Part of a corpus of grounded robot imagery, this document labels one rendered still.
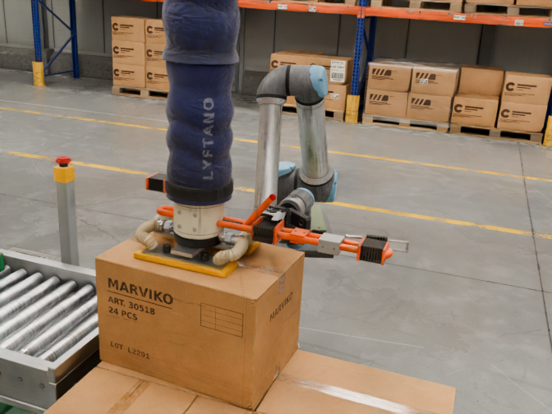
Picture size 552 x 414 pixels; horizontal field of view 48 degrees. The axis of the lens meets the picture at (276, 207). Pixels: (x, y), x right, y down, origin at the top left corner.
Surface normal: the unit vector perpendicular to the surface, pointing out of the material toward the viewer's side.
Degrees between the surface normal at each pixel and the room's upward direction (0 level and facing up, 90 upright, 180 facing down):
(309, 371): 0
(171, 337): 90
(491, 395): 0
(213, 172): 80
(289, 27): 90
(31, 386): 90
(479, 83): 90
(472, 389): 0
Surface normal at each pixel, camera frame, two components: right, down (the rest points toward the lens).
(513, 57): -0.32, 0.30
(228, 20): 0.76, 0.00
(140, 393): 0.05, -0.94
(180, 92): -0.49, 0.03
